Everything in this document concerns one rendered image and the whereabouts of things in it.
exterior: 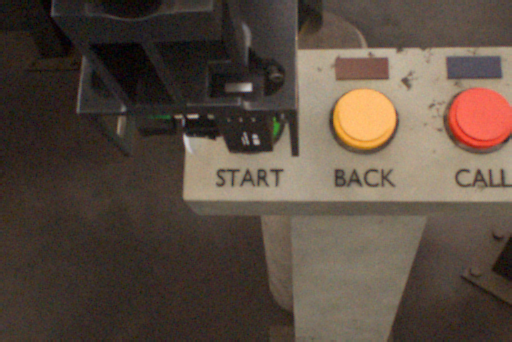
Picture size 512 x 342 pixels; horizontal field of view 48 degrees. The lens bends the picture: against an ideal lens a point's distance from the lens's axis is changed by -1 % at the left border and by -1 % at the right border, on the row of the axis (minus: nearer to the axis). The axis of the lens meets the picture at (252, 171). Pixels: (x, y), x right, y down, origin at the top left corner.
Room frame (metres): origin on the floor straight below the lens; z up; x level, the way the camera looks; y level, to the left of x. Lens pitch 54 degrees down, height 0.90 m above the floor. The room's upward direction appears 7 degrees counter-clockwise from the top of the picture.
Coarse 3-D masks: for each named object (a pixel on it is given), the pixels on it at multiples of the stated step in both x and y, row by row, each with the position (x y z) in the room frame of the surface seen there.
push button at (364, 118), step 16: (352, 96) 0.26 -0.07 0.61; (368, 96) 0.25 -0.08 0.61; (384, 96) 0.25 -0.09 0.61; (336, 112) 0.25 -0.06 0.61; (352, 112) 0.25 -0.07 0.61; (368, 112) 0.24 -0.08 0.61; (384, 112) 0.24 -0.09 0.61; (336, 128) 0.24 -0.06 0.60; (352, 128) 0.24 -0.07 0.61; (368, 128) 0.23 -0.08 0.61; (384, 128) 0.23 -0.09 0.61; (352, 144) 0.23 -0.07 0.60; (368, 144) 0.23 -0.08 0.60
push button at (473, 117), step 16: (464, 96) 0.24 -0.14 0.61; (480, 96) 0.24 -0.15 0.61; (496, 96) 0.24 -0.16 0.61; (464, 112) 0.23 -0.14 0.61; (480, 112) 0.23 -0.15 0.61; (496, 112) 0.23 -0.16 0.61; (464, 128) 0.22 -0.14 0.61; (480, 128) 0.22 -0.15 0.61; (496, 128) 0.22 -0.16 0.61; (480, 144) 0.21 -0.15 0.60; (496, 144) 0.21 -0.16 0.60
